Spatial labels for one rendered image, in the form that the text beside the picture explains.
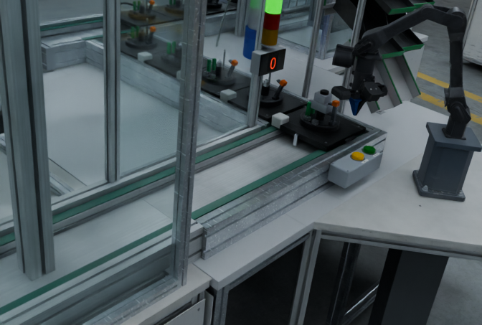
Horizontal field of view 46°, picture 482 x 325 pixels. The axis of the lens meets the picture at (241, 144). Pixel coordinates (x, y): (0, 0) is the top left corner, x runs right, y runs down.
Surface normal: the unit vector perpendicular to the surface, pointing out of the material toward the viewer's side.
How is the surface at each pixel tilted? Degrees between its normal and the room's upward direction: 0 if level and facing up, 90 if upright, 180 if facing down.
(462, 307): 0
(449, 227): 0
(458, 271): 0
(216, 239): 90
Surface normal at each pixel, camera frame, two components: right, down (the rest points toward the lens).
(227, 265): 0.10, -0.88
